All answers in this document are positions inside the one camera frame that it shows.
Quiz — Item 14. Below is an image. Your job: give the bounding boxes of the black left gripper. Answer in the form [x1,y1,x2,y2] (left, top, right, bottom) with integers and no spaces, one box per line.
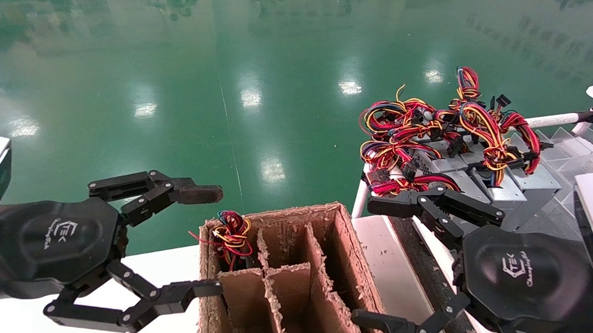
[0,163,228,333]

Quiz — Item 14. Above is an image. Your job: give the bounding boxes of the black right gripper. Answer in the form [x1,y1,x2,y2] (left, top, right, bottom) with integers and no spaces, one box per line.
[352,183,593,333]

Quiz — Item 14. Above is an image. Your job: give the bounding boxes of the grey power supply with wires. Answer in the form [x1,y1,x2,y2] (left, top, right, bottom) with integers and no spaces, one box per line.
[188,208,258,273]

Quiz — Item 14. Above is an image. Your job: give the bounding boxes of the grey metal power supply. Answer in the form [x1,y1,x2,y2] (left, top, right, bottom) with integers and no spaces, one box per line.
[410,156,494,231]
[466,154,530,233]
[504,133,565,225]

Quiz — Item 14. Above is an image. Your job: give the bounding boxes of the brown cardboard divider box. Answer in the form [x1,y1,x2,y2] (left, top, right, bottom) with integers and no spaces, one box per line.
[194,196,401,333]

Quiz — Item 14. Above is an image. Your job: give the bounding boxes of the clear acrylic bin organizer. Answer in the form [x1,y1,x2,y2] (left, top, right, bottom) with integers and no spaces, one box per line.
[527,124,593,210]

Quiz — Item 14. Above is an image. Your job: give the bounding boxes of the white horizontal pipe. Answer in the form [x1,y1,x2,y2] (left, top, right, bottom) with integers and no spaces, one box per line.
[524,109,582,132]

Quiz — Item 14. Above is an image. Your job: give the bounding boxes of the short white pipe post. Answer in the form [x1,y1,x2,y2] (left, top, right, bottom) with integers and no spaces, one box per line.
[352,179,373,219]

